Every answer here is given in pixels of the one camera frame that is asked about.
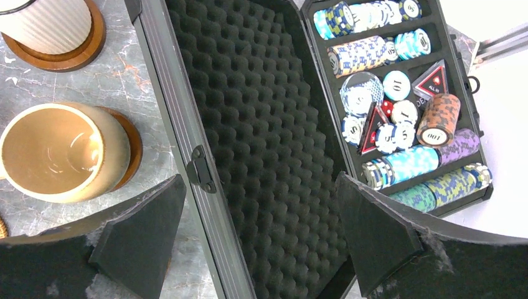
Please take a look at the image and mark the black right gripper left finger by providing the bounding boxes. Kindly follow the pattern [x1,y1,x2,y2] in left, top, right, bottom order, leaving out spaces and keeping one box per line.
[1,175,186,298]

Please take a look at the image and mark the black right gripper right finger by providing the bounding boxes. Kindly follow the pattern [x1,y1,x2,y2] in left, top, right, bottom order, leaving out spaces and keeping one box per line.
[336,173,527,298]

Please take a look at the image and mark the brown wooden coaster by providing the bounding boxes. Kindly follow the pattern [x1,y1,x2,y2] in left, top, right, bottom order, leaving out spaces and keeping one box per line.
[2,0,106,72]
[98,106,143,192]

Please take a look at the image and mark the beige mug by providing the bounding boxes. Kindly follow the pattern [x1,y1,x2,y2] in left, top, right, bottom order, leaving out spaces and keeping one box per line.
[1,102,130,203]

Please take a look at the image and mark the woven rattan coaster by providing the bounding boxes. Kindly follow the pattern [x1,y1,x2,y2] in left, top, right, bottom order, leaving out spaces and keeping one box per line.
[0,217,9,239]

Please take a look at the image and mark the cream mug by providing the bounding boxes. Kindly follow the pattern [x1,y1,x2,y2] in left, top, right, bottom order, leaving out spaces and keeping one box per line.
[1,0,92,55]

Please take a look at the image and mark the poker chips in case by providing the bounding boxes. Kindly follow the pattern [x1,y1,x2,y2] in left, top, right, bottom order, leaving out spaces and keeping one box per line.
[302,1,493,215]

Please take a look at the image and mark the black poker chip case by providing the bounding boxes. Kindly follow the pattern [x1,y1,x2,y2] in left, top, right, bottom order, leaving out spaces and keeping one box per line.
[123,0,494,299]

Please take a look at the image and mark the aluminium frame rail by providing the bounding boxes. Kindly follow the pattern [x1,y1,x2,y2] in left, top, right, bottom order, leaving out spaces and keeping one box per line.
[472,22,527,68]

